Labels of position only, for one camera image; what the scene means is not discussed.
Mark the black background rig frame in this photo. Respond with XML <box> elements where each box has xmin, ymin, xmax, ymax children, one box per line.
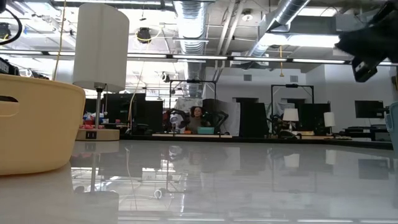
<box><xmin>271</xmin><ymin>83</ymin><xmax>315</xmax><ymax>125</ymax></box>
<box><xmin>169</xmin><ymin>79</ymin><xmax>218</xmax><ymax>136</ymax></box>

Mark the LED light bar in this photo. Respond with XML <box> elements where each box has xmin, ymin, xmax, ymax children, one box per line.
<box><xmin>0</xmin><ymin>49</ymin><xmax>398</xmax><ymax>67</ymax></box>

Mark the metal lamp pole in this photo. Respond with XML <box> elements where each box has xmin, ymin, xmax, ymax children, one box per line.
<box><xmin>95</xmin><ymin>82</ymin><xmax>104</xmax><ymax>130</ymax></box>

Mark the wooden lamp base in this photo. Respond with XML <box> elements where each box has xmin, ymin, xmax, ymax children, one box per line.
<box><xmin>76</xmin><ymin>128</ymin><xmax>121</xmax><ymax>142</ymax></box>

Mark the yellow plastic basket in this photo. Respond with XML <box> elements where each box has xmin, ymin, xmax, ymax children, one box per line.
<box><xmin>0</xmin><ymin>73</ymin><xmax>87</xmax><ymax>175</ymax></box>

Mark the white table lamp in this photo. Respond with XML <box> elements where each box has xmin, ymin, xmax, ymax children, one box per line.
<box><xmin>323</xmin><ymin>111</ymin><xmax>336</xmax><ymax>128</ymax></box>
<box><xmin>282</xmin><ymin>108</ymin><xmax>300</xmax><ymax>131</ymax></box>

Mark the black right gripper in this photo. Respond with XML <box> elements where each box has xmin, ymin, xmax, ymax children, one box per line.
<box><xmin>351</xmin><ymin>57</ymin><xmax>389</xmax><ymax>83</ymax></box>

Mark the black overhead camera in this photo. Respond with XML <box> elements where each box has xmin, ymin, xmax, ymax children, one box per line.
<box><xmin>136</xmin><ymin>27</ymin><xmax>152</xmax><ymax>44</ymax></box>

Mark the black table frame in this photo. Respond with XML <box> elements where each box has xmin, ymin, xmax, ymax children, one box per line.
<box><xmin>119</xmin><ymin>133</ymin><xmax>396</xmax><ymax>150</ymax></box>

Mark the person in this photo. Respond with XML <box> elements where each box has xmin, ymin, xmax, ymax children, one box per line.
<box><xmin>185</xmin><ymin>105</ymin><xmax>210</xmax><ymax>135</ymax></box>

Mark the silver ceiling duct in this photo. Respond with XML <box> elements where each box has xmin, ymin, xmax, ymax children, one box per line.
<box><xmin>174</xmin><ymin>0</ymin><xmax>209</xmax><ymax>97</ymax></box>
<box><xmin>248</xmin><ymin>0</ymin><xmax>312</xmax><ymax>57</ymax></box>

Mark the black computer monitor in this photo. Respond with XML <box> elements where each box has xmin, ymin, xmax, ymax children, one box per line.
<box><xmin>354</xmin><ymin>100</ymin><xmax>392</xmax><ymax>119</ymax></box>

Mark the white lamp shade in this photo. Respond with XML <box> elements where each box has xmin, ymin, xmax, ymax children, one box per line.
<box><xmin>73</xmin><ymin>2</ymin><xmax>130</xmax><ymax>93</ymax></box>

